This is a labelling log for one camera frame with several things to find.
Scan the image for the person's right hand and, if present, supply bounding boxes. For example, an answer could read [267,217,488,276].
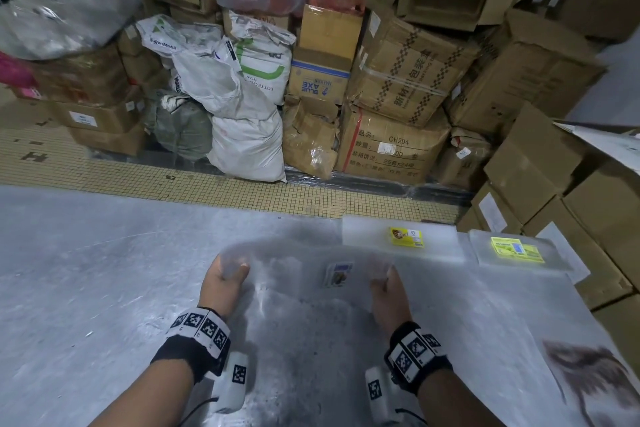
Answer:
[369,266,413,338]

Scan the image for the person's left hand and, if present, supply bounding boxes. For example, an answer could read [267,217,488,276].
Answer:
[198,254,250,320]

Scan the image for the stack of clear bags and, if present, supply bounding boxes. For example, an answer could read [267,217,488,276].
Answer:
[217,239,401,312]

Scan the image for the bag pack with green label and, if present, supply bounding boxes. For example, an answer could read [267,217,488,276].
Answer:
[469,230,573,275]

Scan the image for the person's left forearm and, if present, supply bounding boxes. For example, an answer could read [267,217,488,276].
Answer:
[89,361,196,427]

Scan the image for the grey table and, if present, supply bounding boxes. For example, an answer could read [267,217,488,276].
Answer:
[0,185,640,427]

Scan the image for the plain white sack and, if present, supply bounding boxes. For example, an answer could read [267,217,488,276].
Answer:
[206,109,287,183]

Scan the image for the cardboard box with red print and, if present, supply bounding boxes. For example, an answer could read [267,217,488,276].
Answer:
[333,103,452,186]

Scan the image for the small labelled brown box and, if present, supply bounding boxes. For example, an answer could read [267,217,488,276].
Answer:
[435,127,493,190]

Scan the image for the grey-green sack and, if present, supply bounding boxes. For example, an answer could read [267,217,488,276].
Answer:
[142,91,213,162]

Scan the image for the torn brown cardboard box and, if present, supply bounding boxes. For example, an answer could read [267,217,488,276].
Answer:
[282,96,341,181]

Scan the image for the low cardboard box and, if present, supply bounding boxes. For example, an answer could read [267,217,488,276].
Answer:
[67,123,147,156]

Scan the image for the cardboard boxes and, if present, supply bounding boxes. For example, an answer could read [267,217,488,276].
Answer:
[455,102,640,378]

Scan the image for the crumpled white sack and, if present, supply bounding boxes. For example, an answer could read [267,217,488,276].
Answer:
[169,39,279,120]

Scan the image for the cardboard box with white label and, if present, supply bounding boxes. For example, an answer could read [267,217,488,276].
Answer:
[52,91,146,135]

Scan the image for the cardboard box with blue stripe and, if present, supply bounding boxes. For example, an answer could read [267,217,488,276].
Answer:
[287,47,352,106]

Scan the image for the cardboard box with checker pattern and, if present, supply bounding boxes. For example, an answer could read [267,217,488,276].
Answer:
[347,11,481,128]

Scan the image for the white sack with green print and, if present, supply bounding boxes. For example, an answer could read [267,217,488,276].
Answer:
[225,10,297,107]

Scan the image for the dark cardboard box red marks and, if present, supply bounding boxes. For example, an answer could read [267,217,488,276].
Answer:
[32,43,133,107]

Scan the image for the white sack with blue print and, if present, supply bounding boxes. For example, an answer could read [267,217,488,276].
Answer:
[135,15,223,60]

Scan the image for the large brown cardboard box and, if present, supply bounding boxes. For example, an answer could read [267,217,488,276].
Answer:
[445,9,609,137]

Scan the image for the white cardboard sheet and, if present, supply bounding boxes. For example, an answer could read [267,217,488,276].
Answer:
[553,121,640,175]

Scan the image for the small cardboard box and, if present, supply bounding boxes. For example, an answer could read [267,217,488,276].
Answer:
[9,86,49,101]

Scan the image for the plain yellowish cardboard box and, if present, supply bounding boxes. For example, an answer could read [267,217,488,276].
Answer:
[299,3,365,61]

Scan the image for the pink plastic bag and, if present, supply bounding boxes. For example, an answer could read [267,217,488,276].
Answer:
[0,51,39,90]

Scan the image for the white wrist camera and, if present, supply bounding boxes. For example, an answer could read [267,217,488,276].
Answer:
[365,366,396,425]
[209,352,249,415]

